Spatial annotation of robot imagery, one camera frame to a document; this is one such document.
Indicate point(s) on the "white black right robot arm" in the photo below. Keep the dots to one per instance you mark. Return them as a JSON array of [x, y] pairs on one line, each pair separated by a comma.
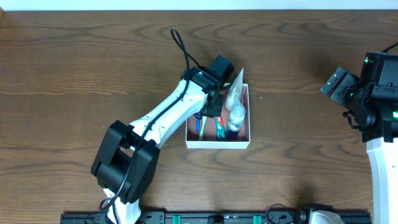
[[370, 101]]

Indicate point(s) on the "green white toothbrush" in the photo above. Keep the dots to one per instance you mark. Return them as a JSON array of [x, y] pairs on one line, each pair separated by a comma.
[[202, 129]]

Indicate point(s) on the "white box with pink interior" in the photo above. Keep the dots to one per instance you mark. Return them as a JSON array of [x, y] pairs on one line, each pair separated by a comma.
[[209, 137]]

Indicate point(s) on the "green white toothpaste tube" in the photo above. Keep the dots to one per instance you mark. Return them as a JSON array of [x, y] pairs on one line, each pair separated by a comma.
[[220, 130]]

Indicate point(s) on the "blue disposable razor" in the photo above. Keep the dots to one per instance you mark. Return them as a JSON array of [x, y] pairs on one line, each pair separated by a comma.
[[198, 121]]

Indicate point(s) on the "white cream tube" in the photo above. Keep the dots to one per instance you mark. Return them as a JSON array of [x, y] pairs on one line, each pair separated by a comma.
[[234, 91]]

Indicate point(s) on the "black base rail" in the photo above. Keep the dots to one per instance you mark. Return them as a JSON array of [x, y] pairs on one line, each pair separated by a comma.
[[185, 218]]

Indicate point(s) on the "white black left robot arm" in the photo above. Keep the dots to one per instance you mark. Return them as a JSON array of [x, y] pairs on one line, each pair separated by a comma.
[[126, 161]]

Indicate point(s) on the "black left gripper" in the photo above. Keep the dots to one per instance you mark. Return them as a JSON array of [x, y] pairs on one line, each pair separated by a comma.
[[214, 106]]

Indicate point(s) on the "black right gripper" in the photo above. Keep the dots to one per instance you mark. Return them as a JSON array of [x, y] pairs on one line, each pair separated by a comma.
[[339, 86]]

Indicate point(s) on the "clear bottle with dark base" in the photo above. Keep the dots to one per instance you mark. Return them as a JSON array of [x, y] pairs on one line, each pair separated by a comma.
[[236, 120]]

